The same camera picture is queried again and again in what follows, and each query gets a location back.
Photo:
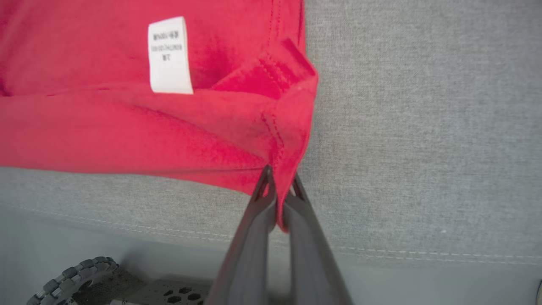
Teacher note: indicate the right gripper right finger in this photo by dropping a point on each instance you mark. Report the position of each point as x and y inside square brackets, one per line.
[311, 258]

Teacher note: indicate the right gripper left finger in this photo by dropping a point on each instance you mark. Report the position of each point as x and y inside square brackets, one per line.
[250, 254]

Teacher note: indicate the red and white basketball jersey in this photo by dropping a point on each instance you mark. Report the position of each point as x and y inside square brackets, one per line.
[127, 118]

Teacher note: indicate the grey roller robot wheel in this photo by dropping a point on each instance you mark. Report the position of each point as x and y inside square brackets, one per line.
[72, 273]

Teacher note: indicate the perforated robot base plate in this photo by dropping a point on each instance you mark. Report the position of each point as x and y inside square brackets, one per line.
[169, 293]

